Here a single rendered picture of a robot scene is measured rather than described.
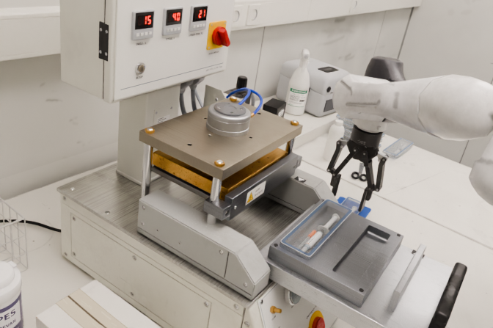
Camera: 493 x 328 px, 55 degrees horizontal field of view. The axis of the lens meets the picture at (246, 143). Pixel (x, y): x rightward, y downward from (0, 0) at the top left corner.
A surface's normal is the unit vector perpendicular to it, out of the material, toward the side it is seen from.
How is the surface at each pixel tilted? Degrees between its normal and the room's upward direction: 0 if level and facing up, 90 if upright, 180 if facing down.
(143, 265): 90
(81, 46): 90
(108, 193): 0
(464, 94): 57
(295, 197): 90
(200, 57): 90
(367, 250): 0
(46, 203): 0
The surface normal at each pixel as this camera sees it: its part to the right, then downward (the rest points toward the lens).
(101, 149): 0.78, 0.37
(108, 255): -0.55, 0.29
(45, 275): 0.15, -0.89
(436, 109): -0.97, -0.02
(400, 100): -0.76, -0.03
